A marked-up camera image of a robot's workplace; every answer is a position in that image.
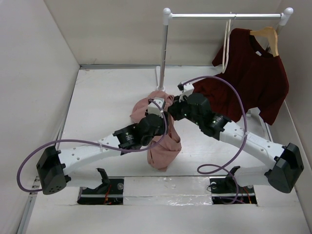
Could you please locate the cream plastic hanger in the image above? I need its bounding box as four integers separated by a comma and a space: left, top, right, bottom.
222, 19, 232, 73

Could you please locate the metal clothes rack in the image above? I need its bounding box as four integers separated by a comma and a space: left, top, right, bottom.
155, 7, 294, 120

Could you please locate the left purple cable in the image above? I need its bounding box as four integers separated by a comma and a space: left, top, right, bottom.
16, 98, 170, 203

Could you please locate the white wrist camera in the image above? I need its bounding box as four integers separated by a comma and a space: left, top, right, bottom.
147, 97, 166, 117
177, 82, 194, 102

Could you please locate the pink t shirt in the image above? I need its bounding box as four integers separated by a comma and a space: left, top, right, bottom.
130, 91, 182, 172

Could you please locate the dark red t shirt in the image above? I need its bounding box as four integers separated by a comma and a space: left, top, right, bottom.
193, 28, 289, 125

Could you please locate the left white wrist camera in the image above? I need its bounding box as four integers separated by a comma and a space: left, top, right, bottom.
147, 97, 166, 117

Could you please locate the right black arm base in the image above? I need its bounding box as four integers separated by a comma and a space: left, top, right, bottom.
207, 174, 257, 205

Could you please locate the wooden hanger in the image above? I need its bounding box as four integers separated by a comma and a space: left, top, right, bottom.
250, 27, 279, 57

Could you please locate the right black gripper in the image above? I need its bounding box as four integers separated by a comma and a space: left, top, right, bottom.
167, 93, 202, 126

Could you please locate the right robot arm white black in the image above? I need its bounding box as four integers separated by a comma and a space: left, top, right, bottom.
168, 93, 304, 194

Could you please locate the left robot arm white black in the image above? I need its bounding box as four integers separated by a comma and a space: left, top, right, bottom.
36, 111, 169, 195

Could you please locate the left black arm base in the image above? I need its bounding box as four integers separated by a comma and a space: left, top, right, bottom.
77, 168, 124, 206

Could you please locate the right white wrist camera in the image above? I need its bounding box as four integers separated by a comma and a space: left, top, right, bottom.
177, 82, 194, 102

